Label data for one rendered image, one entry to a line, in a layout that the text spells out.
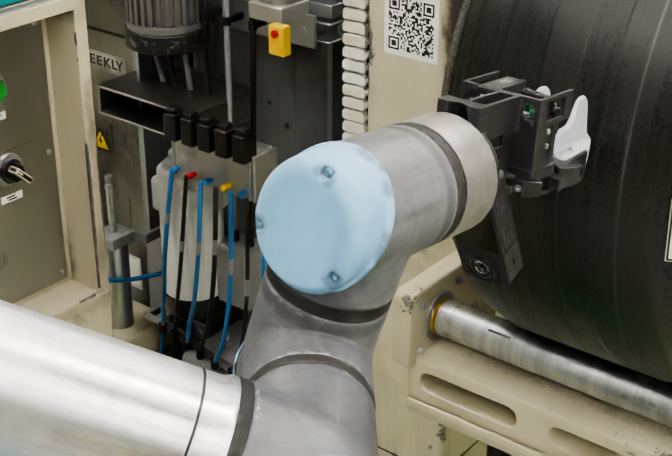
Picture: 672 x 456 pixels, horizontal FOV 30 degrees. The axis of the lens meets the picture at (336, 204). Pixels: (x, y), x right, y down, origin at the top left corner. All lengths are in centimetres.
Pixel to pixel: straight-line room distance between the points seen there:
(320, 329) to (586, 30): 42
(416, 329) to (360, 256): 67
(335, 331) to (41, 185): 73
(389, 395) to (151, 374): 96
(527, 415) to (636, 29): 50
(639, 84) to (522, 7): 13
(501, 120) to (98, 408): 38
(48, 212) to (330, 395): 79
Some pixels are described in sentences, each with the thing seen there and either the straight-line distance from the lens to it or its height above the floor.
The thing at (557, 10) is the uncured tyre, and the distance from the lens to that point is 114.
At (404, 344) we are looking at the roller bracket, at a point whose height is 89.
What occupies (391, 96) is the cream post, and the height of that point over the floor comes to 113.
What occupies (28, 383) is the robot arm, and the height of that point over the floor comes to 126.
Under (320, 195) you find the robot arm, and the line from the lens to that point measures 78.
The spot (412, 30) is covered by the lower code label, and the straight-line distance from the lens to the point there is 144.
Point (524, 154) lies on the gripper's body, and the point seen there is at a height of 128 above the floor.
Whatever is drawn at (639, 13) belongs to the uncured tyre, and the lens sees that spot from 111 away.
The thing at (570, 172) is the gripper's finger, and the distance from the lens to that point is 100.
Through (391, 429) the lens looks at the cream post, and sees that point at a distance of 170.
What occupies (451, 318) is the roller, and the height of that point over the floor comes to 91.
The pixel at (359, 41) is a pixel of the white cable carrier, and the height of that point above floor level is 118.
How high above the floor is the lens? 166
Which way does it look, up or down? 26 degrees down
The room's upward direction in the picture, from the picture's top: straight up
